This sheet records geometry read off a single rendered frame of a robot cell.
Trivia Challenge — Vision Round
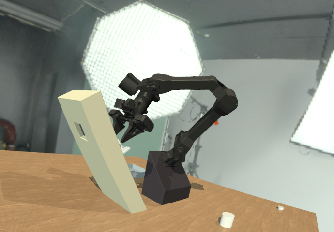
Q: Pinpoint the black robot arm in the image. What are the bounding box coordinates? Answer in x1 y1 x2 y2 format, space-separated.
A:
114 72 238 167

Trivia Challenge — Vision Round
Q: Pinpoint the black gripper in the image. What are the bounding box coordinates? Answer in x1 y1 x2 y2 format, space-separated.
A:
108 98 154 143

